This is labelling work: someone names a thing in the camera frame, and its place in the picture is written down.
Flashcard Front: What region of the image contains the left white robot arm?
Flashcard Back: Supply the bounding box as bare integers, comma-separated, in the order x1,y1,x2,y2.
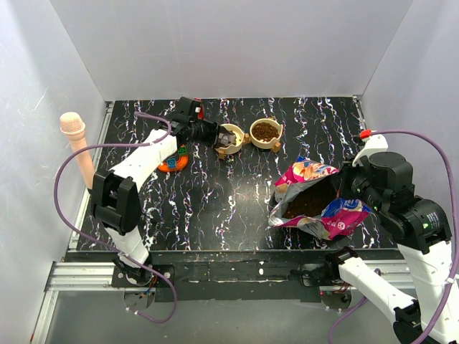
91,97,237,287

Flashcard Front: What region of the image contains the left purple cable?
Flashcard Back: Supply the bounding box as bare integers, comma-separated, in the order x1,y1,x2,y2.
53,111,179,323

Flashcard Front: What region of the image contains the cream double pet bowl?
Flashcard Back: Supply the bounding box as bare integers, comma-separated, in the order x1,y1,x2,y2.
214,118,283,159

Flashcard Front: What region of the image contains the red toy block car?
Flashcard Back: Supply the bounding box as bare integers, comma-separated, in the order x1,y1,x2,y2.
194,97,204,120

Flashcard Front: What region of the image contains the aluminium frame rail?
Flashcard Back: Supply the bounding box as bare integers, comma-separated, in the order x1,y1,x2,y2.
29,101,118,343

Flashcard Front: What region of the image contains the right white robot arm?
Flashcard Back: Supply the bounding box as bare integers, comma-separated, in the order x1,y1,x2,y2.
324,130,458,343

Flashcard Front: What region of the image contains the pink pet food bag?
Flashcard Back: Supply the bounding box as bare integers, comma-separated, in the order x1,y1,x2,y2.
268,156,371,241

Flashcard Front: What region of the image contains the pink microphone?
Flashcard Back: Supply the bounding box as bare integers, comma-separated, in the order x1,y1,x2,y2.
60,112,95,190

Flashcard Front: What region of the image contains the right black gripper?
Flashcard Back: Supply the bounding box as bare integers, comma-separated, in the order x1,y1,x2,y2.
330,155,388,216

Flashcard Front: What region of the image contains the clear plastic scoop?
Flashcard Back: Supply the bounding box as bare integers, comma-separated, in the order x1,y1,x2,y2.
219,131,237,147

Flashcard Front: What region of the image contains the orange curved toy track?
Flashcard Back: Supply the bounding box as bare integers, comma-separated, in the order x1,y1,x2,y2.
158,145,189,173

